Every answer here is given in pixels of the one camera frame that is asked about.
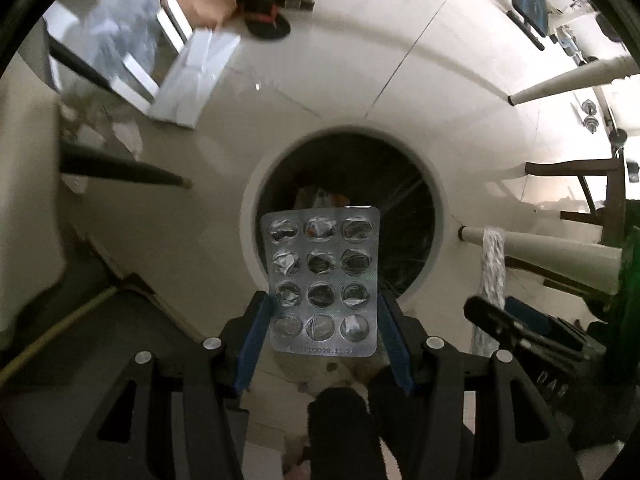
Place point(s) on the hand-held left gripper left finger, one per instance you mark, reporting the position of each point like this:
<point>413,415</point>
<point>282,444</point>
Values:
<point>252,332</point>

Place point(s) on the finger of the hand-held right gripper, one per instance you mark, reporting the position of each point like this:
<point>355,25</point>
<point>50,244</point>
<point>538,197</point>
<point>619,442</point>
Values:
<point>492,316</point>
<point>530,316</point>

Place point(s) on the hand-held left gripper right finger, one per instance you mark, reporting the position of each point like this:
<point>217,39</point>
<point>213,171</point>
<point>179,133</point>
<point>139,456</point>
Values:
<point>395,332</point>

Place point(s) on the silver blister pack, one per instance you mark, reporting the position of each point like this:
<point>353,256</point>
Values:
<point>320,280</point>

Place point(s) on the white round trash bin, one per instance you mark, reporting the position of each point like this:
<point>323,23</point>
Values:
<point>425,195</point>

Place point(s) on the clear plastic strip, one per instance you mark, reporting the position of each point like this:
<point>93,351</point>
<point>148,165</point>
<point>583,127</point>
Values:
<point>494,270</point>

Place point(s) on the white table leg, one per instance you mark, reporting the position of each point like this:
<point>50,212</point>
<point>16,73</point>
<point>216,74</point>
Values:
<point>545,255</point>
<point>565,80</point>

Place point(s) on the black sandal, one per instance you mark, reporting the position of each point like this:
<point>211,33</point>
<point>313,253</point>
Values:
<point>262,17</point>

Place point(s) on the clear plastic bag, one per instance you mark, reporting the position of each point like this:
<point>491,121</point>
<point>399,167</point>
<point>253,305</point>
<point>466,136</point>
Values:
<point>122,25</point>

